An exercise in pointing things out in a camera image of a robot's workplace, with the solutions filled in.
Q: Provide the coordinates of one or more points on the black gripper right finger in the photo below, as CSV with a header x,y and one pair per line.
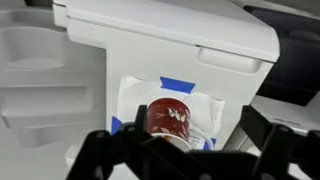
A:
x,y
283,153

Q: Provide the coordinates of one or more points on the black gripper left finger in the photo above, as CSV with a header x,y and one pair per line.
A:
x,y
133,156

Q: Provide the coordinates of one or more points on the red floral mug, white inside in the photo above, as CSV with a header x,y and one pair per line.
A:
x,y
168,116

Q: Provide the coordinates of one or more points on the white printed paper sheet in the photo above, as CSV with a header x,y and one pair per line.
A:
x,y
206,110

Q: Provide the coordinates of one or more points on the black printer panel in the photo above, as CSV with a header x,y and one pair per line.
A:
x,y
293,60

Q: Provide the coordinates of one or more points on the white moulded plastic tray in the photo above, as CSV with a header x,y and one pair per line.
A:
x,y
46,96

